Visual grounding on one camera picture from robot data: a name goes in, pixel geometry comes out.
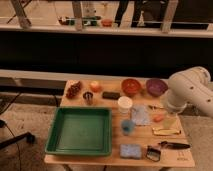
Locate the orange-red apple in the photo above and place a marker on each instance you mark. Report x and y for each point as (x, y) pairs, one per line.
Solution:
(95, 86)

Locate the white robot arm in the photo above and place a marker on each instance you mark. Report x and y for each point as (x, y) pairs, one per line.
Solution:
(189, 86)

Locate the green plastic tray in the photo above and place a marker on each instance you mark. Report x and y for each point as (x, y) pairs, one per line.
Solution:
(80, 131)

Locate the black rectangular block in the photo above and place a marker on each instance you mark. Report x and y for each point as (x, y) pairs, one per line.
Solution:
(111, 95)

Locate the small metal cup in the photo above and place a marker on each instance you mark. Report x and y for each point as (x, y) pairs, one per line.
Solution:
(88, 98)

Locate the orange-red bowl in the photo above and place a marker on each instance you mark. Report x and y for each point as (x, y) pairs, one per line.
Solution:
(130, 86)

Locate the white plastic cup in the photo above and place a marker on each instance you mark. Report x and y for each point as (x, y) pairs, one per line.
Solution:
(124, 104)

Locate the red grape bunch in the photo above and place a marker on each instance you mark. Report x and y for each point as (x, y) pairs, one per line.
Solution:
(73, 90)

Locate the clear plastic bag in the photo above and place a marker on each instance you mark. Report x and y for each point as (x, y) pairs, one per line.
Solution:
(140, 115)

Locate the small blue cup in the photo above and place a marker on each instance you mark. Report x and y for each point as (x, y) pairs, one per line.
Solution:
(127, 127)

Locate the small metal fork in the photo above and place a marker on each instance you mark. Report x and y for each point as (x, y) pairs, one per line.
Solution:
(154, 107)

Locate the purple bowl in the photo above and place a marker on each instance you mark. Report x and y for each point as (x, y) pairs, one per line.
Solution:
(156, 87)

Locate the wooden table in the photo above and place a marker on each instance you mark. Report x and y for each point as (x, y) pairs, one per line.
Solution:
(141, 135)

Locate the orange carrot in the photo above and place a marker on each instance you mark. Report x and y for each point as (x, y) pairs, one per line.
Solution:
(158, 118)

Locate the yellow banana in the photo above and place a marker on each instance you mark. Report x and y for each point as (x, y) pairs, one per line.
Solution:
(166, 132)

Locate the blue sponge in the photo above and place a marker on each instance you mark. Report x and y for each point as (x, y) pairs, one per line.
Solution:
(130, 151)

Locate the black knife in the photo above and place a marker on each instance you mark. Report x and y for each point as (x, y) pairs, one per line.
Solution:
(174, 145)

